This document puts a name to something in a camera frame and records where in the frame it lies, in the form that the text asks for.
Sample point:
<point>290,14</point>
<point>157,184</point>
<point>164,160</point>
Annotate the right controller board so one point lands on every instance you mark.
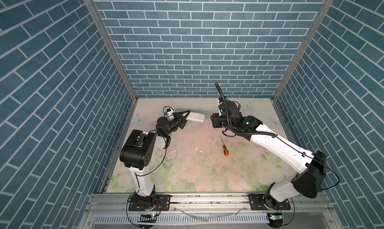
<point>275,220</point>

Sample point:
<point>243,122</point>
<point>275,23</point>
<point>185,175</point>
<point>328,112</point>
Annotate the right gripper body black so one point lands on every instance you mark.
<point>218,121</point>

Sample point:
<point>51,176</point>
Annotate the aluminium front rail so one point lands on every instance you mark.
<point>210,203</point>

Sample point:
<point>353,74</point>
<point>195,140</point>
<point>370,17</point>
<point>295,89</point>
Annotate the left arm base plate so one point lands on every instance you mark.
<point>140,204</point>

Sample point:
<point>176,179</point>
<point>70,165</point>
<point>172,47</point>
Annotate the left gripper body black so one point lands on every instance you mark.
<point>176,123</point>

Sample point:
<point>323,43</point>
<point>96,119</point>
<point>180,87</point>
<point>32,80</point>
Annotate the grey white remote control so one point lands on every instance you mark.
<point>196,117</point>

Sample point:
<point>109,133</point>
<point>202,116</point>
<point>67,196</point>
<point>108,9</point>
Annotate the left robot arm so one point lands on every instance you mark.
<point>136,153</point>

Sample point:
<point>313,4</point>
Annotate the orange black screwdriver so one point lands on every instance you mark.
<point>225,150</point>

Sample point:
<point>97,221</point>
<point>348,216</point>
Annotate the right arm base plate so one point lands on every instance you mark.
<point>260,202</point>

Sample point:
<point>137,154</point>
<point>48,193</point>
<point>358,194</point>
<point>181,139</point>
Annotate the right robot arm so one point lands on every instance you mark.
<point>310,167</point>

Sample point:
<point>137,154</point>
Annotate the controller board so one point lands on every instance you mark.
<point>275,220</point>
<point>147,221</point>

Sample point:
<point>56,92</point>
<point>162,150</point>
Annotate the left controller board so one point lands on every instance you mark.
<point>147,221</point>

